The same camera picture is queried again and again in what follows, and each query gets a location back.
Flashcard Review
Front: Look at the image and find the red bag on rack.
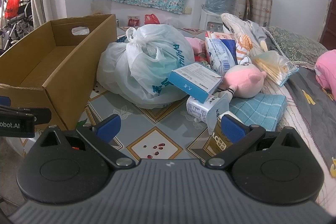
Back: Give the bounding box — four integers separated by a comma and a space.
5, 0, 20, 19

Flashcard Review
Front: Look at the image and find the blue white medicine box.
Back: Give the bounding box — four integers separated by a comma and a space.
168, 63, 222, 103

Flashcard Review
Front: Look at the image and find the orange wet wipes pack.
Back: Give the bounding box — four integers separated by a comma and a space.
205, 31, 236, 41

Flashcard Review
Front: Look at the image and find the pink blanket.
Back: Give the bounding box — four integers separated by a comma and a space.
314, 50, 336, 99

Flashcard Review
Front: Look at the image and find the pink knitted cloth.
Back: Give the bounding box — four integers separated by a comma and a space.
185, 36, 206, 56

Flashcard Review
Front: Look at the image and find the blue white diaper pack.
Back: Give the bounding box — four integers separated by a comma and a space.
206, 38, 238, 76

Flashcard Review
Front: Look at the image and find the green floral pillow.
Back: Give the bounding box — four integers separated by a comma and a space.
263, 27, 327, 70

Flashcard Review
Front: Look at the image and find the brown cardboard box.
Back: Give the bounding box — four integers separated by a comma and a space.
1, 14, 117, 130

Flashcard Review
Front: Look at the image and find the white plastic shopping bag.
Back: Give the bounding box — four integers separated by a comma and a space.
96, 24, 195, 109

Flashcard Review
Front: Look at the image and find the red drink carton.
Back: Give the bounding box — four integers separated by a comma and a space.
127, 15, 140, 27

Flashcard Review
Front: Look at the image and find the orange striped sock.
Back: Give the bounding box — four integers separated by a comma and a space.
236, 34, 253, 65

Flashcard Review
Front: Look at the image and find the red plastic bag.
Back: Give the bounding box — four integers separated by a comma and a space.
144, 14, 161, 24

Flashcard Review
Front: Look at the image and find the gold brown carton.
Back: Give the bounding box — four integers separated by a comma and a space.
203, 119, 232, 157

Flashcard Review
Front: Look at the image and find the white water dispenser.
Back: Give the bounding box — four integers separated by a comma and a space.
199, 9, 223, 32

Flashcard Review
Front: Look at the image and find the folded plaid floral mat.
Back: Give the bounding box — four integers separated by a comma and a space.
230, 0, 273, 27

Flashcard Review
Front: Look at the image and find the pink plush pig toy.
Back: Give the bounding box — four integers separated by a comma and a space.
218, 63, 266, 98

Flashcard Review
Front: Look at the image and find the teal checked towel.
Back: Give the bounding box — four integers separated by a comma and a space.
230, 93, 287, 131

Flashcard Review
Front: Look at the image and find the clear bag of cotton swabs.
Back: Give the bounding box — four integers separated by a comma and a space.
251, 51, 299, 87

